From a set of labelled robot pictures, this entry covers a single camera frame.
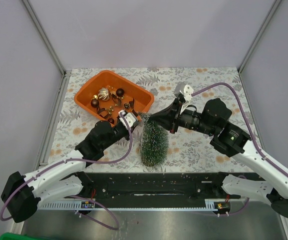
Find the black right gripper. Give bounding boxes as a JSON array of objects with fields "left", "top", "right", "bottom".
[{"left": 149, "top": 97, "right": 217, "bottom": 136}]

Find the small green christmas tree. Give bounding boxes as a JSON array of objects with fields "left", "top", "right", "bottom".
[{"left": 140, "top": 112, "right": 169, "bottom": 167}]

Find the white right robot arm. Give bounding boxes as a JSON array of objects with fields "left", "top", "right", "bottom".
[{"left": 149, "top": 98, "right": 288, "bottom": 218}]

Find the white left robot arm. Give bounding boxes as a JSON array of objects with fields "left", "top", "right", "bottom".
[{"left": 0, "top": 116, "right": 139, "bottom": 223}]

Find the dark red small ball ornament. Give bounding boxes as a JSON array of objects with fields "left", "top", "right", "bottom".
[{"left": 108, "top": 118, "right": 115, "bottom": 124}]

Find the small pine cone ornament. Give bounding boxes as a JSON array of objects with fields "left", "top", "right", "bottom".
[{"left": 123, "top": 103, "right": 130, "bottom": 110}]

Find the brown ribbon bow ornament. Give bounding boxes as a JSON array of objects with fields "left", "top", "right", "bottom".
[{"left": 129, "top": 99, "right": 139, "bottom": 117}]

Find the orange plastic bin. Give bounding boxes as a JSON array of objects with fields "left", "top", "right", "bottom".
[{"left": 74, "top": 70, "right": 154, "bottom": 125}]

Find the dark brown ball ornament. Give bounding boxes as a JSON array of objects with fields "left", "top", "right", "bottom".
[{"left": 116, "top": 88, "right": 124, "bottom": 98}]

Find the silver gold striped ball ornament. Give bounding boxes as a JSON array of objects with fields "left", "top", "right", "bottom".
[{"left": 97, "top": 87, "right": 110, "bottom": 102}]

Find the floral patterned table mat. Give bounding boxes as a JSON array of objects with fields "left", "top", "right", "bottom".
[{"left": 45, "top": 67, "right": 256, "bottom": 173}]

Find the green plastic object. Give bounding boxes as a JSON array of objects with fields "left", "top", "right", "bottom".
[{"left": 0, "top": 232, "right": 38, "bottom": 240}]

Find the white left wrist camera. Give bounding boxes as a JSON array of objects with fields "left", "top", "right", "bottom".
[{"left": 118, "top": 110, "right": 139, "bottom": 129}]

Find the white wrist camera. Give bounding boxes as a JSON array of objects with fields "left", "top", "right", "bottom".
[
  {"left": 174, "top": 83, "right": 194, "bottom": 114},
  {"left": 118, "top": 110, "right": 139, "bottom": 129}
]

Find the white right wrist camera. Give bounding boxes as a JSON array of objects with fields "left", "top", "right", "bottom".
[{"left": 174, "top": 83, "right": 194, "bottom": 114}]

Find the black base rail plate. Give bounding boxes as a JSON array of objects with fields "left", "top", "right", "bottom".
[{"left": 33, "top": 172, "right": 242, "bottom": 201}]

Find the white slotted cable duct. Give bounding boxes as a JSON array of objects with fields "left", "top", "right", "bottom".
[{"left": 39, "top": 199, "right": 218, "bottom": 212}]

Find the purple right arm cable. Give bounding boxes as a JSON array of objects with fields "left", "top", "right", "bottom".
[{"left": 191, "top": 82, "right": 288, "bottom": 218}]

